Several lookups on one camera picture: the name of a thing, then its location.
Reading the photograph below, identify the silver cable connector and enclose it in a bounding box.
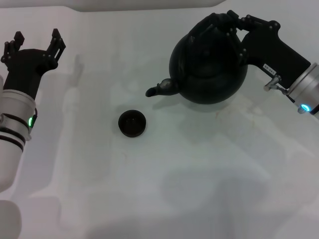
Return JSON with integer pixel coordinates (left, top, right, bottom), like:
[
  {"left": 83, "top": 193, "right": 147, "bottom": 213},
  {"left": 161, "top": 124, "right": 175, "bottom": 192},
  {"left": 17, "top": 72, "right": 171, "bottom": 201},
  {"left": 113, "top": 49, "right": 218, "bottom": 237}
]
[{"left": 263, "top": 75, "right": 283, "bottom": 91}]

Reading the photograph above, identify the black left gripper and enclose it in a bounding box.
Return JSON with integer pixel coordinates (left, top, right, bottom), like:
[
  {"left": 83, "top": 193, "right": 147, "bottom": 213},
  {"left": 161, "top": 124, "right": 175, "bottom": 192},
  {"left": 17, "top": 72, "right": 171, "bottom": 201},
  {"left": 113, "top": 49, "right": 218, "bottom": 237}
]
[{"left": 0, "top": 28, "right": 67, "bottom": 101}]

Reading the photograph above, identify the small black teacup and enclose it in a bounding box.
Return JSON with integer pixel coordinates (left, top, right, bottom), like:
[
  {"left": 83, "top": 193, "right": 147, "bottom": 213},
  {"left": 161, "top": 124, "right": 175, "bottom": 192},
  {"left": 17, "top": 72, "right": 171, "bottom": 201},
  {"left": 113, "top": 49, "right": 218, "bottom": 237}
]
[{"left": 118, "top": 109, "right": 147, "bottom": 138}]

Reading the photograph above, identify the black round teapot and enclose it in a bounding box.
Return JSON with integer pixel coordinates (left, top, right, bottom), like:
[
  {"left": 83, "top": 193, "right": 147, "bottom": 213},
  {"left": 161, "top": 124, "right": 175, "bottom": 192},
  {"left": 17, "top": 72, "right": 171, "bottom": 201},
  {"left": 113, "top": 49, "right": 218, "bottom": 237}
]
[{"left": 145, "top": 11, "right": 249, "bottom": 106}]

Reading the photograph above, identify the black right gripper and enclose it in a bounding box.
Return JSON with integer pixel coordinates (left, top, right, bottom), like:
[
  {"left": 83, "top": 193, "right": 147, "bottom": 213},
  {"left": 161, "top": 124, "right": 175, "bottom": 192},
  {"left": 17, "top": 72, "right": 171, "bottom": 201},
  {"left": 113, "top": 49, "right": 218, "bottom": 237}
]
[{"left": 225, "top": 9, "right": 312, "bottom": 89}]

